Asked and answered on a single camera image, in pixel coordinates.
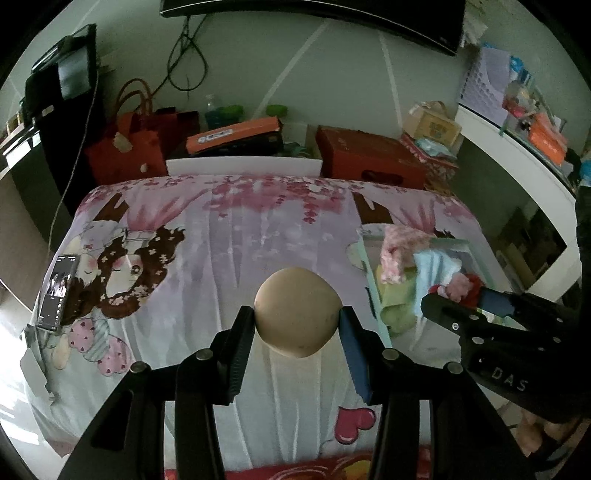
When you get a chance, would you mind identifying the red tape roll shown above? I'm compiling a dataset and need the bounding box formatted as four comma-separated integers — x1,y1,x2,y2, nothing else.
427,274,486,308

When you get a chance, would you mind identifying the small pink red scrunchie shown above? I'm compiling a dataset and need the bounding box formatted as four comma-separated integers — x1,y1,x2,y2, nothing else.
436,272,473,303

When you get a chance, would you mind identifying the blue face mask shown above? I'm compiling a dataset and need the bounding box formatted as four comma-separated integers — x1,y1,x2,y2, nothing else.
414,249,462,301

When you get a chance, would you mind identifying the light green cloth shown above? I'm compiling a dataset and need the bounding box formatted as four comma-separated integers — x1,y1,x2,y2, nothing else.
376,266,417,336

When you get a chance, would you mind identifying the pink fluffy towel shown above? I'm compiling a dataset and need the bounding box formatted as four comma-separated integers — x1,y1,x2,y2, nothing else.
380,224,434,284

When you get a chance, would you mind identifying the beige round sponge puff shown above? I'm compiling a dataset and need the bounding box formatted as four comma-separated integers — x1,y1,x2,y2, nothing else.
253,267,342,359

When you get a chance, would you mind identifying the person hand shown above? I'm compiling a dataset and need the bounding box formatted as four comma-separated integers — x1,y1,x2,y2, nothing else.
497,402,590,457

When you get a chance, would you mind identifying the white desk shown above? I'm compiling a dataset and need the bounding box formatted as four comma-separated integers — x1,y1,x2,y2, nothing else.
455,105,582,301

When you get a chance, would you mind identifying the smartphone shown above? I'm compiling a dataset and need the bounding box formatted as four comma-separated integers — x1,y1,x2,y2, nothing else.
36,255,79,333

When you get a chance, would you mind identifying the red patterned box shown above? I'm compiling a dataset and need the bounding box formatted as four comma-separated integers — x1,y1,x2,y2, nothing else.
400,133,459,195

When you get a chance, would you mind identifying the orange box on desk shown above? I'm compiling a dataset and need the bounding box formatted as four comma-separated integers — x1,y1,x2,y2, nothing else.
529,112,568,166

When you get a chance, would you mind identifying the cartoon print bedsheet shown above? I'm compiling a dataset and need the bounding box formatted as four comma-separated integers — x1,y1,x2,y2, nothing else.
28,175,509,472

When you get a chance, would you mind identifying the beige gift bag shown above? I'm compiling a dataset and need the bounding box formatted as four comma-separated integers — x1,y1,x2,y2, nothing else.
403,101,462,148

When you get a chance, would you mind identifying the red cardboard box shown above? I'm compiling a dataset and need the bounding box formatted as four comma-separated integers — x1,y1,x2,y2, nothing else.
315,126,427,190

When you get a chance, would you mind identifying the lavender perforated basket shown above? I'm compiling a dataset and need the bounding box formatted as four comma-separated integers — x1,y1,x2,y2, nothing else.
459,47,511,127

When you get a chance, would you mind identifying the green dumbbell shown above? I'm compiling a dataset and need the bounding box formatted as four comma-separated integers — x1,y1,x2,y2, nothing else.
266,104,288,121

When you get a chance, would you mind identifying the orange flat box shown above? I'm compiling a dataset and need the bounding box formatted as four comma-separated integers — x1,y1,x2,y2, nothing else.
185,117,283,157

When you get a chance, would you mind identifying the red handbag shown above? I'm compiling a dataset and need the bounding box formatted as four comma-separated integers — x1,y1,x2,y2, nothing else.
86,78,180,185

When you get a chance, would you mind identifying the sanitizer bottle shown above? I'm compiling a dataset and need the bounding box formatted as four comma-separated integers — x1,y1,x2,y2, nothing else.
204,94,219,130

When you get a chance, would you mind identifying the black monitor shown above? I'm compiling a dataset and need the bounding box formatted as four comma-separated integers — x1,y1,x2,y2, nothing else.
24,23,98,174

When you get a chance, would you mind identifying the wall mounted television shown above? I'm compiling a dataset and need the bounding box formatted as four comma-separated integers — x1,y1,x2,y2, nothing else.
158,0,467,57

